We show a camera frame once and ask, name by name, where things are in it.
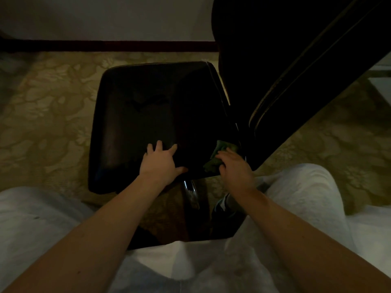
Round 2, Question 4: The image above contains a person's left hand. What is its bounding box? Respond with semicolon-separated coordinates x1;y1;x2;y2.
139;140;189;189

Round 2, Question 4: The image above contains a person's right hand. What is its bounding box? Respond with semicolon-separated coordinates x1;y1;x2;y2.
215;148;257;197

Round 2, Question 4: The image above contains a green cleaning cloth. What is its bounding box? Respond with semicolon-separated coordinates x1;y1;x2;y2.
204;139;239;174

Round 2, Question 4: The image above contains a black leather chair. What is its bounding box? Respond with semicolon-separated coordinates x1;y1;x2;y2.
88;0;391;251

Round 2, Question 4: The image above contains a person's right forearm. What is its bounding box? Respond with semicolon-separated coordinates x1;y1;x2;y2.
235;189;391;293

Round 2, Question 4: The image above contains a person's left forearm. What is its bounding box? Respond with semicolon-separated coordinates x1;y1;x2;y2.
3;175;165;293

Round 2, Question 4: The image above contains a white sneaker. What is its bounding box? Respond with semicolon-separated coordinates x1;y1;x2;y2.
212;192;246;225

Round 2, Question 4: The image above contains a dark red baseboard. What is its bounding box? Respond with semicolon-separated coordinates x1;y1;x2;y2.
0;39;219;53

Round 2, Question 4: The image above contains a white furniture panel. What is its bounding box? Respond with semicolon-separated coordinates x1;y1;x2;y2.
368;51;391;105

